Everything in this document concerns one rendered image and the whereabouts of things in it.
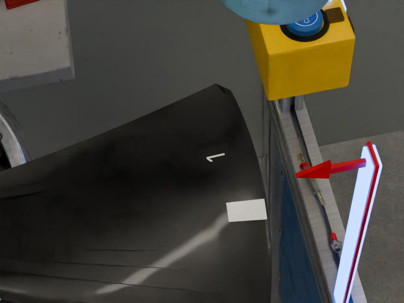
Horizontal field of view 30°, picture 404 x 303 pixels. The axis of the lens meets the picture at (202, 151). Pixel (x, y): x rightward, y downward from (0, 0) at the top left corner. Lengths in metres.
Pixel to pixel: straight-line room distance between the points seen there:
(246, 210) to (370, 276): 1.27
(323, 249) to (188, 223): 0.36
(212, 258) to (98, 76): 1.01
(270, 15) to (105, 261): 0.26
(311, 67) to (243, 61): 0.76
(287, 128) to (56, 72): 0.35
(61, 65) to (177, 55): 0.48
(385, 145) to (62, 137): 0.85
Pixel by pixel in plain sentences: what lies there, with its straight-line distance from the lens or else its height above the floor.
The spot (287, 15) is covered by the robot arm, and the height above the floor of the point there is 1.40.
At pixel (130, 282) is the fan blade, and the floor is 1.17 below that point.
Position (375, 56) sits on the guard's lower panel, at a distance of 1.73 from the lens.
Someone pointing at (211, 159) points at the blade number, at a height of 1.18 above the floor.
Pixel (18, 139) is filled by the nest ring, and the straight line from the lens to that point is 0.79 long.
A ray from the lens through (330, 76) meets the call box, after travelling 0.89.
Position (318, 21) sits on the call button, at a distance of 0.85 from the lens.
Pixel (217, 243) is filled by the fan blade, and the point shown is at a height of 1.16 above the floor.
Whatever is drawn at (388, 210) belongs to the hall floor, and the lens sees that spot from 1.96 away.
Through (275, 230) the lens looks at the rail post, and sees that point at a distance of 1.42.
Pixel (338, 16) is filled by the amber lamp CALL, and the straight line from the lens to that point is 0.86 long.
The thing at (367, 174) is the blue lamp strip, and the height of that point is 1.17.
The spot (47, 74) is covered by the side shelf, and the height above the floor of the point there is 0.85.
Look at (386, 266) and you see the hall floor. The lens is 1.89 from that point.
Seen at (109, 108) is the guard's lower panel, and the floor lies 0.38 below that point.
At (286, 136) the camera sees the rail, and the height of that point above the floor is 0.86.
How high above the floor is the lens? 1.71
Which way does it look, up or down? 58 degrees down
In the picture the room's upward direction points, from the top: 8 degrees counter-clockwise
